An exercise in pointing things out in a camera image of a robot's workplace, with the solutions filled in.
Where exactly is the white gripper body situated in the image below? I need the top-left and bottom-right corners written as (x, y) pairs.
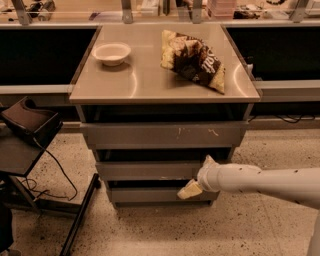
top-left (197, 163), bottom-right (220, 192)

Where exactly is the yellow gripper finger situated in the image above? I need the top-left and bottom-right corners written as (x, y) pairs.
top-left (203, 155), bottom-right (217, 166)
top-left (177, 179), bottom-right (203, 200)

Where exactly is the grey drawer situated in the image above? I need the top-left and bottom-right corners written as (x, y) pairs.
top-left (96, 161), bottom-right (203, 181)
top-left (80, 121), bottom-right (248, 149)
top-left (107, 187), bottom-right (218, 204)

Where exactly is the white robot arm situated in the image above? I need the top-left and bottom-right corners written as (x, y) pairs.
top-left (177, 155), bottom-right (320, 211)

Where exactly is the grey bottom drawer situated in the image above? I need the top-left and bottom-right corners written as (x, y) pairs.
top-left (107, 187), bottom-right (218, 204)

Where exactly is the grey metal drawer cabinet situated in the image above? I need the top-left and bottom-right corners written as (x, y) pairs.
top-left (68, 23), bottom-right (262, 209)

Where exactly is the grey top drawer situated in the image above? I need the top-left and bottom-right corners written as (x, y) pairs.
top-left (80, 121), bottom-right (248, 149)

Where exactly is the brown yellow chip bag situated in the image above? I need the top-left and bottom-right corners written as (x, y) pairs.
top-left (160, 30), bottom-right (225, 94)

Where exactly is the white bowl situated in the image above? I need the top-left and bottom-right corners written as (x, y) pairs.
top-left (92, 43), bottom-right (131, 67)

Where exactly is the black rolling stand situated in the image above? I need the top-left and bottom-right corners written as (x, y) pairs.
top-left (0, 128), bottom-right (102, 256)

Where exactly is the black device on stand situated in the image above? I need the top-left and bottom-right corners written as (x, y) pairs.
top-left (1, 97), bottom-right (62, 147)

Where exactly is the black floor cable right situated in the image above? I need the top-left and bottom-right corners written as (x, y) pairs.
top-left (249, 114), bottom-right (316, 124)

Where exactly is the right counter rail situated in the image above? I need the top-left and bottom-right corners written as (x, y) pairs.
top-left (254, 80), bottom-right (320, 90)

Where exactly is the counter rail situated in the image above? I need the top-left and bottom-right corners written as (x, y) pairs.
top-left (254, 80), bottom-right (320, 90)
top-left (0, 85), bottom-right (73, 95)

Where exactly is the left counter rail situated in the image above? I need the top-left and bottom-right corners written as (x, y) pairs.
top-left (0, 85), bottom-right (73, 95)

